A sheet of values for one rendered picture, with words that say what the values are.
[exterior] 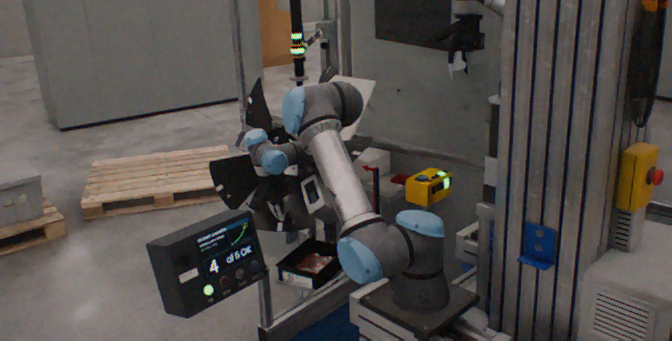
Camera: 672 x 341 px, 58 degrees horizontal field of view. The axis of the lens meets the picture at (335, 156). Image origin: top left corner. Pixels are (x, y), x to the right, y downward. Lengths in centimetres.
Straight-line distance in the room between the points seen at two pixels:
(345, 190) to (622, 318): 66
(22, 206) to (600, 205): 405
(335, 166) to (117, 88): 623
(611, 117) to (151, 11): 665
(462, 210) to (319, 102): 138
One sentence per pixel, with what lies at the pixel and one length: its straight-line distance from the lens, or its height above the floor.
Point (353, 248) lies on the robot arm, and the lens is 141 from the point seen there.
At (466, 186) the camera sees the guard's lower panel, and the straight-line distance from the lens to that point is 274.
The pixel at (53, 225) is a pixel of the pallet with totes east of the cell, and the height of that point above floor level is 11.
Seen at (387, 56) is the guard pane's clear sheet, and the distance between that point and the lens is 284.
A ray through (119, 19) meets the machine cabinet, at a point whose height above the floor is 119.
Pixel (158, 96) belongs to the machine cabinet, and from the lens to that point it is 774.
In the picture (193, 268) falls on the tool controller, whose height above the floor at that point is 118.
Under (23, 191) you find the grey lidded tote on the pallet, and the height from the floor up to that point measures 37.
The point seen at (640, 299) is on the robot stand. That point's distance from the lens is 139.
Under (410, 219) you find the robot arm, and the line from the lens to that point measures 149.
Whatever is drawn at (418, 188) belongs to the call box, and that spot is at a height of 105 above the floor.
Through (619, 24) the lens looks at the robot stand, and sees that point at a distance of 130.
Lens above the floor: 191
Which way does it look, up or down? 19 degrees down
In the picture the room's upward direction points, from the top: 3 degrees counter-clockwise
